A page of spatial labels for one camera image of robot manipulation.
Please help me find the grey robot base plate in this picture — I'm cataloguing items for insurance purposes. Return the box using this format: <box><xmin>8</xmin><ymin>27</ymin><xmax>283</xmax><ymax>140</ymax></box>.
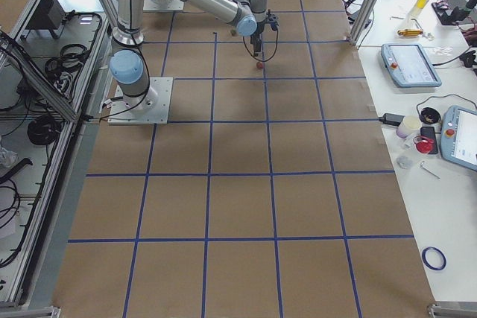
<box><xmin>107</xmin><ymin>77</ymin><xmax>173</xmax><ymax>125</ymax></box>

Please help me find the yellow handled screwdriver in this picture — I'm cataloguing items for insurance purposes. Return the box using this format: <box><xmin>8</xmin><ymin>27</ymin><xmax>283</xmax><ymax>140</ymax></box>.
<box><xmin>397</xmin><ymin>29</ymin><xmax>423</xmax><ymax>37</ymax></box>

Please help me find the black smartphone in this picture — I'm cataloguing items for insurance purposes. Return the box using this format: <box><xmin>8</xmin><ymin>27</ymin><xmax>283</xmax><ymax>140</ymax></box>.
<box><xmin>420</xmin><ymin>126</ymin><xmax>440</xmax><ymax>156</ymax></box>

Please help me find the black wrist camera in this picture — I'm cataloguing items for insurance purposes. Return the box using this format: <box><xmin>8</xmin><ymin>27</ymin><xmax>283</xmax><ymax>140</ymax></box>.
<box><xmin>265</xmin><ymin>13</ymin><xmax>279</xmax><ymax>32</ymax></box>

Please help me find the black control box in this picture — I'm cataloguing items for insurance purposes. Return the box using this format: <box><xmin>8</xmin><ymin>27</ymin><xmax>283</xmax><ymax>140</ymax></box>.
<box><xmin>25</xmin><ymin>0</ymin><xmax>66</xmax><ymax>39</ymax></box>

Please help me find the grey teach pendant lower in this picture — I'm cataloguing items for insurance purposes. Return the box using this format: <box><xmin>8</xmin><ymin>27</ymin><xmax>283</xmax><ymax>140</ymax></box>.
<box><xmin>440</xmin><ymin>105</ymin><xmax>476</xmax><ymax>171</ymax></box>

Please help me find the silver allen key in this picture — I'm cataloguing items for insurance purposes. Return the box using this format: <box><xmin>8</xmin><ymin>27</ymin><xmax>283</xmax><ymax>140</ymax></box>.
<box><xmin>420</xmin><ymin>161</ymin><xmax>440</xmax><ymax>179</ymax></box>

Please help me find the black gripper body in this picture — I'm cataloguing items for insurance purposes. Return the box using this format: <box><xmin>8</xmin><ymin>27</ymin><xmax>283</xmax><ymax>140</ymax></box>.
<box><xmin>250</xmin><ymin>23</ymin><xmax>265</xmax><ymax>45</ymax></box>

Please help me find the black power adapter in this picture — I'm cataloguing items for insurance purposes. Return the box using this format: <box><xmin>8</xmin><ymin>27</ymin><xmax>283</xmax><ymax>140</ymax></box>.
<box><xmin>379</xmin><ymin>112</ymin><xmax>404</xmax><ymax>127</ymax></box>

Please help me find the grey teach pendant upper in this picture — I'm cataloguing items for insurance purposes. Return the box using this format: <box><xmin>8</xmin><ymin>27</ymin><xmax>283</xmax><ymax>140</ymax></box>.
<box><xmin>381</xmin><ymin>43</ymin><xmax>442</xmax><ymax>88</ymax></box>

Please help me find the white purple cup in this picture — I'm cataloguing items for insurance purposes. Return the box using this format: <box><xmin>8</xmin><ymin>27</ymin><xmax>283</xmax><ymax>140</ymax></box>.
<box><xmin>396</xmin><ymin>115</ymin><xmax>422</xmax><ymax>139</ymax></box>

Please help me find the blue tape roll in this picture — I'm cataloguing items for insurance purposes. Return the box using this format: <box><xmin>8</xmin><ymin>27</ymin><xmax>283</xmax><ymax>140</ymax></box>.
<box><xmin>421</xmin><ymin>247</ymin><xmax>447</xmax><ymax>271</ymax></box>

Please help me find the aluminium frame post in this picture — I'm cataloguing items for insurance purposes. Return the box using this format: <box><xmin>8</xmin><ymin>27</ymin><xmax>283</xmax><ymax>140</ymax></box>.
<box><xmin>347</xmin><ymin>0</ymin><xmax>397</xmax><ymax>48</ymax></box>

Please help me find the black coiled cable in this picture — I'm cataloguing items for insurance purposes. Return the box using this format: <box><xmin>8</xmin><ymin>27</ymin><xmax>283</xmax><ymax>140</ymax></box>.
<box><xmin>27</xmin><ymin>114</ymin><xmax>60</xmax><ymax>147</ymax></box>

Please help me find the red round lid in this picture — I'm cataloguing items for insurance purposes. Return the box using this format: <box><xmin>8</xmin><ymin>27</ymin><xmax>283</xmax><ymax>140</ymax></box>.
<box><xmin>413</xmin><ymin>136</ymin><xmax>435</xmax><ymax>154</ymax></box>

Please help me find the grey teach pendant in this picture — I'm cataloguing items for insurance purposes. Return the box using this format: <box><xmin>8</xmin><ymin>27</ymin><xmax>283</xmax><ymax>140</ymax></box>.
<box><xmin>440</xmin><ymin>105</ymin><xmax>476</xmax><ymax>171</ymax></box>
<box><xmin>381</xmin><ymin>43</ymin><xmax>442</xmax><ymax>88</ymax></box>

